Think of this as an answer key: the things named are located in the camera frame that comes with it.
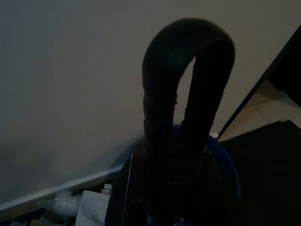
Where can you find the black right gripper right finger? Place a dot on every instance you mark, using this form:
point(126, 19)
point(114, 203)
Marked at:
point(209, 89)

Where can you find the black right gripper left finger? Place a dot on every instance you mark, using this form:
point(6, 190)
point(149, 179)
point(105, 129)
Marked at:
point(160, 82)

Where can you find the blue plastic bucket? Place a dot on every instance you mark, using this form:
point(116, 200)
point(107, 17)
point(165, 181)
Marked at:
point(228, 169)

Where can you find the black floor mat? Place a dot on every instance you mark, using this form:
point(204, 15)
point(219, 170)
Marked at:
point(270, 176)

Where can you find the black cabinet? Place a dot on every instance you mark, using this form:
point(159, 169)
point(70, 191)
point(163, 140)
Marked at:
point(291, 70)

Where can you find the white foam block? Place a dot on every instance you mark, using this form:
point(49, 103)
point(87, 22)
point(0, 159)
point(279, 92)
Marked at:
point(91, 207)

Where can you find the clear bubble wrap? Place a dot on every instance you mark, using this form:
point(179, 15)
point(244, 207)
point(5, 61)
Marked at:
point(61, 202)

